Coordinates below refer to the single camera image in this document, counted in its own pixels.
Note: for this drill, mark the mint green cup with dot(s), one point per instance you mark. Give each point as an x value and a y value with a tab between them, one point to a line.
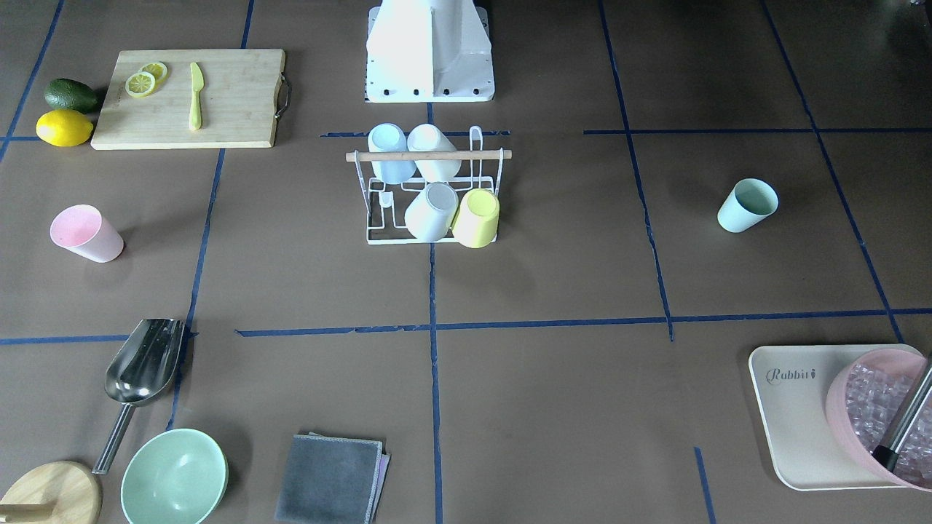
750	201

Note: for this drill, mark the pink cup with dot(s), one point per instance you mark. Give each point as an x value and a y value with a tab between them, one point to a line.
83	230

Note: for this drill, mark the yellow cup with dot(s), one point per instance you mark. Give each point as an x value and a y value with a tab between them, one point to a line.
476	222

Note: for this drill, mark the grey cup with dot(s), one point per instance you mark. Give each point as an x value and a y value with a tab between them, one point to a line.
428	218

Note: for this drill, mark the white cup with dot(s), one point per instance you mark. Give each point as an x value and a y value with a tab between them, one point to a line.
428	138

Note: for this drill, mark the light blue cup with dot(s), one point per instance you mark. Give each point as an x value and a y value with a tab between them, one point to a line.
388	137

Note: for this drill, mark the grey folded cloth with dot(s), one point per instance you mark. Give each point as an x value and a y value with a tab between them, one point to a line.
332	480

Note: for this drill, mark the wooden cutting board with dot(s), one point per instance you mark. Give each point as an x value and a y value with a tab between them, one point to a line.
212	98

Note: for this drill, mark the metal scoop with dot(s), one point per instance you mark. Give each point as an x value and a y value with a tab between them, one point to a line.
138	373

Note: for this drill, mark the beige tray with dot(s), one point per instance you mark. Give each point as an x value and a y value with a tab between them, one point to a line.
792	386

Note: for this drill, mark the green bowl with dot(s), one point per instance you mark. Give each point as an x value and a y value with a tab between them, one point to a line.
178	476

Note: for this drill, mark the lemon slice back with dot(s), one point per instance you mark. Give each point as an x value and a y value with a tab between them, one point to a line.
158	70

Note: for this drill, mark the pink bowl with ice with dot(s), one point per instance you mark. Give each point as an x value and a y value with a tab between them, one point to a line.
862	401

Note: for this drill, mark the yellow lemon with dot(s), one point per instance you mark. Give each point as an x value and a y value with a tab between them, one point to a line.
64	128

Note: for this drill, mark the green avocado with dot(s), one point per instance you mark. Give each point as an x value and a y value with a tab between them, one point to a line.
71	94

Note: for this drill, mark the wooden mug tree stand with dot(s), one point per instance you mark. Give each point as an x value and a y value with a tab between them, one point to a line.
56	492

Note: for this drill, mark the white wire cup rack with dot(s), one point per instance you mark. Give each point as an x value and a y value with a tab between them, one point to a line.
386	204

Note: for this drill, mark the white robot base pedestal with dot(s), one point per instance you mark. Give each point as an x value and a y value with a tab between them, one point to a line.
429	52

